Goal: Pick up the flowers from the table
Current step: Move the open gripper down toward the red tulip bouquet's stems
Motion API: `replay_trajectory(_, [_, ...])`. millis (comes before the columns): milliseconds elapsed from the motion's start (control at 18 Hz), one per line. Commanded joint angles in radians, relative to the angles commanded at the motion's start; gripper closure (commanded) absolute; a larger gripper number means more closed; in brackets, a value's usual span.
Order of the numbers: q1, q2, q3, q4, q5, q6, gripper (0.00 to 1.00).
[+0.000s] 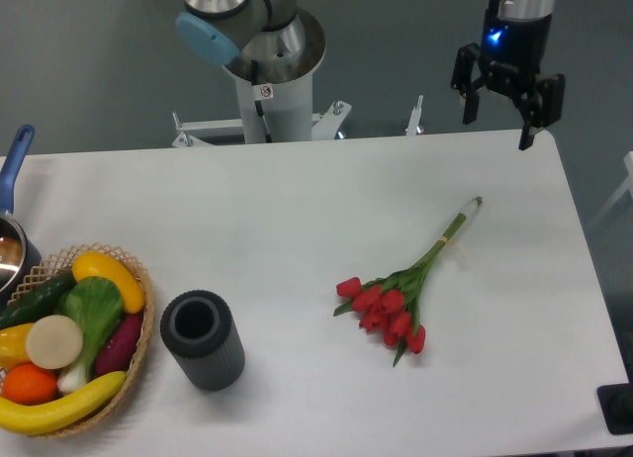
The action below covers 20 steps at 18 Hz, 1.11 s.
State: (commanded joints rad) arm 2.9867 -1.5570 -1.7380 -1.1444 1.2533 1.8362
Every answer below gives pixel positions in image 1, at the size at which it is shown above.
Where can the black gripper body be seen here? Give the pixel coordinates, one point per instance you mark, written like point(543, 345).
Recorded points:
point(513, 43)

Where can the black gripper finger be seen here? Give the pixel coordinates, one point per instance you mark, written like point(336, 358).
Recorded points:
point(542, 107)
point(463, 82)

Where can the red tulip bouquet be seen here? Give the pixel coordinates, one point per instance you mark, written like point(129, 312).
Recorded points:
point(391, 305)

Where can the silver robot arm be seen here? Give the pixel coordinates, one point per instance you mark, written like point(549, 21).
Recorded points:
point(271, 49)

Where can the white furniture piece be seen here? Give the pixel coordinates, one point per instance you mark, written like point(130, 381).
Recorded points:
point(623, 189)

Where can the black device at table edge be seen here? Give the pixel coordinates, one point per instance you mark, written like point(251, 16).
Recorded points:
point(616, 406)

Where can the dark grey ribbed vase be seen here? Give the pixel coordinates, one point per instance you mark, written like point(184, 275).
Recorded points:
point(199, 331)

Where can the green bok choy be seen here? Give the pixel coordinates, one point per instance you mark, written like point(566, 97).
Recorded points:
point(95, 305)

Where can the purple sweet potato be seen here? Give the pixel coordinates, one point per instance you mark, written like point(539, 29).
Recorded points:
point(118, 352)

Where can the woven wicker basket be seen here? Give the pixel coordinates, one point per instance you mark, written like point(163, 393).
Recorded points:
point(61, 262)

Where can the green cucumber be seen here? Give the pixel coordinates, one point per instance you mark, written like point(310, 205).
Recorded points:
point(39, 302)

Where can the beige round disc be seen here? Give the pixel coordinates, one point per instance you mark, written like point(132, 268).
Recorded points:
point(54, 342)

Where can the yellow bell pepper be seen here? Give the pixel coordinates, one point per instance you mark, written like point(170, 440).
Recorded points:
point(13, 350)

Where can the orange fruit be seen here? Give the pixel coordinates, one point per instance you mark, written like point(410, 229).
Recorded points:
point(29, 385)

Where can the yellow banana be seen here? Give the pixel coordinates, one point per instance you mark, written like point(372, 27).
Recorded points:
point(60, 413)

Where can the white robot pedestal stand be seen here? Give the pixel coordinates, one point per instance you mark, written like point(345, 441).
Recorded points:
point(269, 113)

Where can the blue handled saucepan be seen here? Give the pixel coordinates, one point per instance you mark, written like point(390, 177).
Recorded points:
point(18, 254)

